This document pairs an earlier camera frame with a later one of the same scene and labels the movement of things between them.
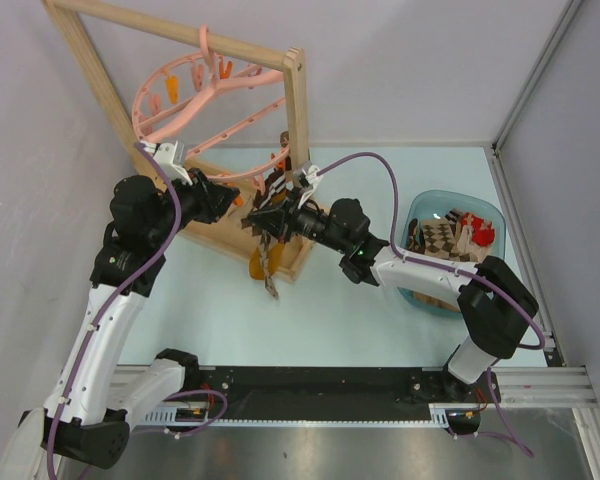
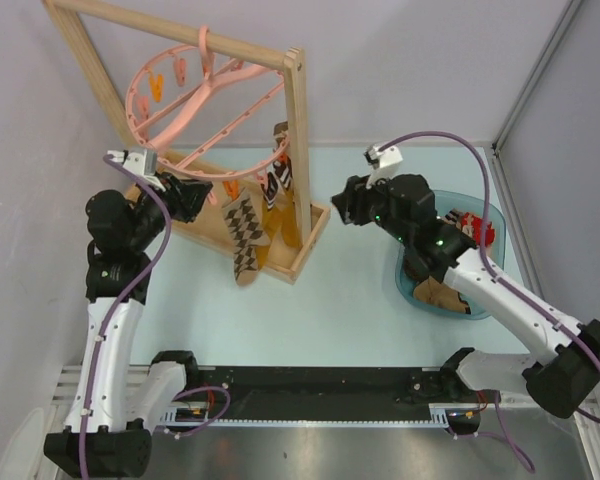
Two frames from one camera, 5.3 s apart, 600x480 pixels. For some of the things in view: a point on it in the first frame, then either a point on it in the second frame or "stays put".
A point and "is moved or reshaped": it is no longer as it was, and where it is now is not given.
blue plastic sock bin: (429, 204) stays put
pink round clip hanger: (228, 117) stays put
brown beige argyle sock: (266, 242) -> (246, 225)
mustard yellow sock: (256, 266) is moved or reshaped
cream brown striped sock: (284, 139) is moved or reshaped
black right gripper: (272, 221) -> (355, 191)
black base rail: (337, 392) stays put
